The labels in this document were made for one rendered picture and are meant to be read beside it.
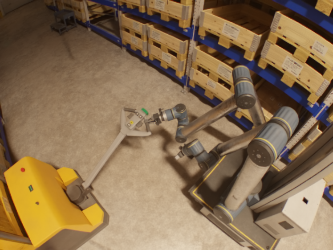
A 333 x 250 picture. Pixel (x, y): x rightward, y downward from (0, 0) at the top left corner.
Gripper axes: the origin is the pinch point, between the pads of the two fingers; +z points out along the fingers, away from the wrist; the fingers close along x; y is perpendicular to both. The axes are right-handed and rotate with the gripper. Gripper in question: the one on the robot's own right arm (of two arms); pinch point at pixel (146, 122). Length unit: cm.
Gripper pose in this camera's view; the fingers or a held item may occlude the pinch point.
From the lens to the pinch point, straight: 174.3
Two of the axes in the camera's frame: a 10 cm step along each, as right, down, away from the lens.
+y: 2.7, 8.5, -4.5
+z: -9.5, 3.2, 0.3
